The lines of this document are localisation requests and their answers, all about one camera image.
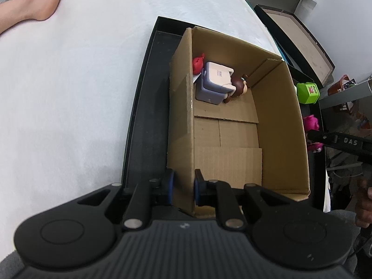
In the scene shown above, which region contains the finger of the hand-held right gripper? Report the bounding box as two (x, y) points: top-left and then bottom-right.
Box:
(307, 130), (335, 148)

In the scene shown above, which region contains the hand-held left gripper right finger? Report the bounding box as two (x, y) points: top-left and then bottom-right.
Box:
(194, 169), (291, 230)

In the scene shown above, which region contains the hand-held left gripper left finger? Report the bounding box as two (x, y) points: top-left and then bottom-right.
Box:
(77, 169), (175, 231)

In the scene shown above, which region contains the pink bear toy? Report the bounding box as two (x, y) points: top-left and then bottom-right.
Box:
(302, 115), (324, 153)

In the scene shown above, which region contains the cardboard box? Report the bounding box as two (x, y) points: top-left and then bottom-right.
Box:
(166, 26), (311, 219)

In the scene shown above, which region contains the brown haired figurine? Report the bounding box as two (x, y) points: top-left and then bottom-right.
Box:
(223, 74), (250, 104)

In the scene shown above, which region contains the black tray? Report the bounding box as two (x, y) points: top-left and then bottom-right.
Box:
(121, 16), (328, 213)

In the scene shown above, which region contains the lavender plastic container toy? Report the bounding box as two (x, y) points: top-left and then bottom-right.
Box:
(195, 61), (237, 106)

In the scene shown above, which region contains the red hat figurine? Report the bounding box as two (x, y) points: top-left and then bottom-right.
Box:
(192, 53), (208, 83)

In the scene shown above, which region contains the person's right hand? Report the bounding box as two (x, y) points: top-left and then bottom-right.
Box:
(356, 178), (372, 229)

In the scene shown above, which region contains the grey desk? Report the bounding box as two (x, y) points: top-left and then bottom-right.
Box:
(318, 80), (372, 114)

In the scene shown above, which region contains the orange plastic basket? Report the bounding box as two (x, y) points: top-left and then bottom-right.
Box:
(327, 74), (358, 96)

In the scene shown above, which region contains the black framed brown board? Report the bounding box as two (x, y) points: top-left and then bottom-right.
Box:
(253, 4), (335, 87)

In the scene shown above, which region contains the white bed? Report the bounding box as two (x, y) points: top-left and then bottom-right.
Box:
(0, 0), (285, 268)

